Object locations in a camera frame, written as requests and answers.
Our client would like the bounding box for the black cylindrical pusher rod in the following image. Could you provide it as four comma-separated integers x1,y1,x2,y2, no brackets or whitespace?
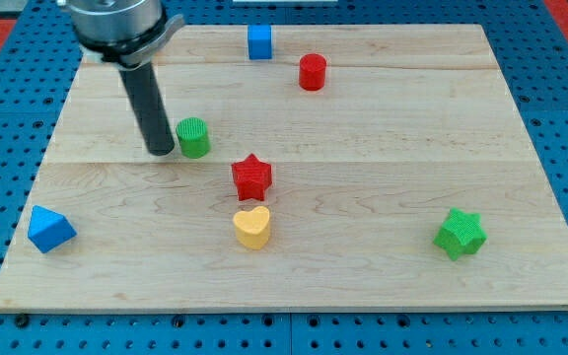
119,63,175,156

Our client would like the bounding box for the green cylinder block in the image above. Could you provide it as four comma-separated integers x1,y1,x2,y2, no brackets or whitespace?
176,117,211,159

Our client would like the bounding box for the wooden board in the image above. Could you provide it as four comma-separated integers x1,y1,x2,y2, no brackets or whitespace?
0,25,568,315

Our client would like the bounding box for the blue cube block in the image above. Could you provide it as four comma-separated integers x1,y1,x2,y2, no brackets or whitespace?
248,25,272,60

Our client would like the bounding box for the red star block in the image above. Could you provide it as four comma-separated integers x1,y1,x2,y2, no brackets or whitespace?
231,154,272,201

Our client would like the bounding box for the red cylinder block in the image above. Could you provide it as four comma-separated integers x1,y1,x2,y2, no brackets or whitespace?
298,53,327,91

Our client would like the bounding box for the blue triangle block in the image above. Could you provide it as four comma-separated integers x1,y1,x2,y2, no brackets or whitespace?
28,205,77,253

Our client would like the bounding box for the yellow heart block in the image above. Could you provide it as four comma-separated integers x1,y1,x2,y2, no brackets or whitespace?
233,206,270,250

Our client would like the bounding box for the green star block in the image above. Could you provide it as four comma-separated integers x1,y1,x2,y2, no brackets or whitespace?
433,208,488,260

